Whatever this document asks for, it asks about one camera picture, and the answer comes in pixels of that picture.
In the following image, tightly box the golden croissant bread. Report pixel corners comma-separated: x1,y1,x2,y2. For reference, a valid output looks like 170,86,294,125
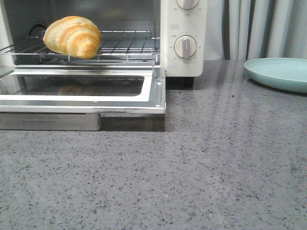
43,16,101,59

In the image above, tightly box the glass oven door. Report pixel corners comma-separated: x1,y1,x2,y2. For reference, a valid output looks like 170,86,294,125
0,66,166,131

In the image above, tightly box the white Toshiba toaster oven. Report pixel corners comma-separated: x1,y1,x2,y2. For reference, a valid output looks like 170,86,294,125
0,0,208,87

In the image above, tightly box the lower white timer knob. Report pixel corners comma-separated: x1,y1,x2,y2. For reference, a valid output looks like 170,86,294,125
174,35,197,59

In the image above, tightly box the upper white temperature knob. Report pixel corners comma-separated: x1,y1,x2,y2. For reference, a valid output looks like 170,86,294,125
176,0,199,10

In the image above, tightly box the grey pleated curtain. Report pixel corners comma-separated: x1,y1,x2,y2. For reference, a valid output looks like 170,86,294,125
204,0,307,60

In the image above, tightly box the light green plate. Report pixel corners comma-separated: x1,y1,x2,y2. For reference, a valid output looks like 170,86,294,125
244,57,307,93

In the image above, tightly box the metal wire oven rack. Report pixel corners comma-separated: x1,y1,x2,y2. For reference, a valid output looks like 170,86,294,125
0,30,160,66

